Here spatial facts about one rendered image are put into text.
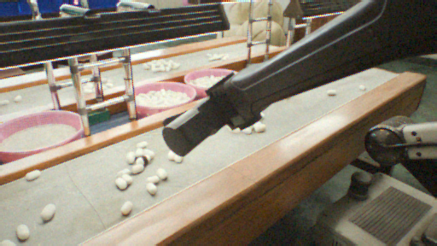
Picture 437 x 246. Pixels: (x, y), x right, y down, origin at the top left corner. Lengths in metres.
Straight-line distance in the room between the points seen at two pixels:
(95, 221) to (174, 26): 0.48
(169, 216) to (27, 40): 0.42
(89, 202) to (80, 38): 0.35
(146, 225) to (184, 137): 0.23
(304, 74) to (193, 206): 0.43
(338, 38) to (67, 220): 0.62
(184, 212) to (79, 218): 0.22
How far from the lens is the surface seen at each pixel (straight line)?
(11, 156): 1.00
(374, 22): 0.24
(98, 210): 0.74
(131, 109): 1.02
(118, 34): 0.74
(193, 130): 0.48
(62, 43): 0.70
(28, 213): 0.79
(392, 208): 1.26
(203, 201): 0.68
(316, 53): 0.29
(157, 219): 0.65
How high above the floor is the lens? 1.21
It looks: 27 degrees down
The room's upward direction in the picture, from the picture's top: 1 degrees clockwise
